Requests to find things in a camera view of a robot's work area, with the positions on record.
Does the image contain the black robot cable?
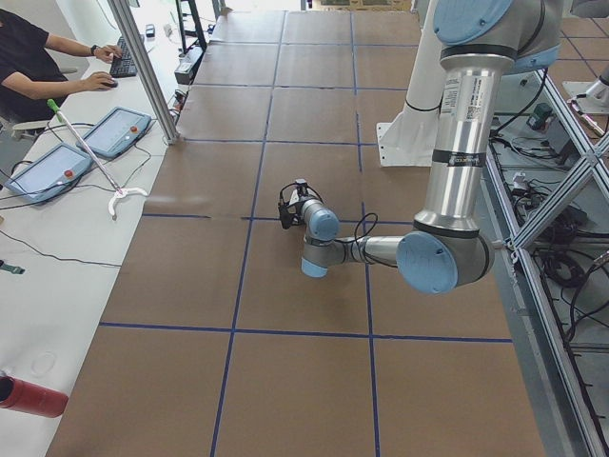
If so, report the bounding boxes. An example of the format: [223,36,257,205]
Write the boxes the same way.
[332,212,410,268]

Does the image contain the far blue teach pendant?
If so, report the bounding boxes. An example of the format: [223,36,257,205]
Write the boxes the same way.
[83,107,152,159]

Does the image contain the aluminium frame post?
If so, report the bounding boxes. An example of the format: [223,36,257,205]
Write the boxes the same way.
[108,0,180,145]

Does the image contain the red bottle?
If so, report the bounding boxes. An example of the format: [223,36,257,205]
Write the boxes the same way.
[1,376,69,418]

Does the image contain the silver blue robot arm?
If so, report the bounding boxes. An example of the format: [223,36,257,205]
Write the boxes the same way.
[280,1,563,294]

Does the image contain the near blue teach pendant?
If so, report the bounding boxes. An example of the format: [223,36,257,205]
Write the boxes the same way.
[5,143,92,204]

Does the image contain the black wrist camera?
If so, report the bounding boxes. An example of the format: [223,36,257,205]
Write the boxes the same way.
[293,178,308,193]

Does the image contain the white pedestal column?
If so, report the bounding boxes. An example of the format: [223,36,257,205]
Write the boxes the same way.
[377,1,445,167]

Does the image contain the reacher grabber stick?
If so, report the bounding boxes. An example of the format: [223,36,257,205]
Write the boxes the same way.
[47,99,148,221]

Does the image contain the black keyboard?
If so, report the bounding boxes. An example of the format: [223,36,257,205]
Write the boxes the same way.
[109,37,137,78]

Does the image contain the blue teach pendant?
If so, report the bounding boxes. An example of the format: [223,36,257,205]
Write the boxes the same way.
[83,107,152,159]
[5,143,92,204]

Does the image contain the person in black shirt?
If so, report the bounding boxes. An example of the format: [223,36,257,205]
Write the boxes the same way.
[1,10,122,124]

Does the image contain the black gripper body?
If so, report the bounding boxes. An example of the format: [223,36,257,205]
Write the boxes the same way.
[278,192,305,229]

